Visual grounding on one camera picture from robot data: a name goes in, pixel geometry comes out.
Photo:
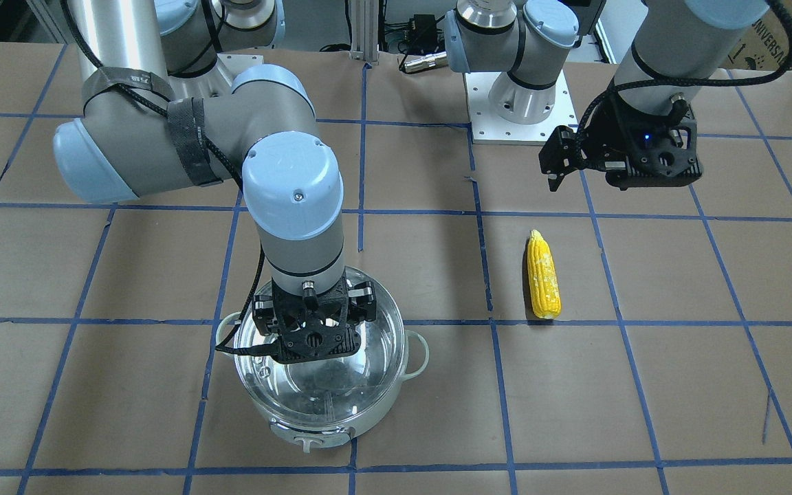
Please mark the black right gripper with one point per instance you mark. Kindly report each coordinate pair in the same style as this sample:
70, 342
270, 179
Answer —
263, 313

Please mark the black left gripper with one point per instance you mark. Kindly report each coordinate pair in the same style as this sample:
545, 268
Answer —
609, 135

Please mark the glass pot lid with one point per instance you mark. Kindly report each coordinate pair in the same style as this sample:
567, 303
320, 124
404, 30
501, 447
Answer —
327, 393

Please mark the yellow corn cob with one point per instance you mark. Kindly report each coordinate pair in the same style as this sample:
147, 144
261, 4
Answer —
546, 301

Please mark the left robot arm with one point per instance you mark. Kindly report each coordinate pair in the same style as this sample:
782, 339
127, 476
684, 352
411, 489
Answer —
677, 48

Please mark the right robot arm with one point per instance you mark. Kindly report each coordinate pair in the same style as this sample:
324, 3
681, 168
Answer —
140, 135

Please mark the black power adapter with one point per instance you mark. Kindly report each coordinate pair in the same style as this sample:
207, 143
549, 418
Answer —
422, 29

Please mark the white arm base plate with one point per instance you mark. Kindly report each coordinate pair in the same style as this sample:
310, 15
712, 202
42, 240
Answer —
501, 112

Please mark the aluminium frame post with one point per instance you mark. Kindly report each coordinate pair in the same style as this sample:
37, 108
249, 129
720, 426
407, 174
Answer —
365, 30

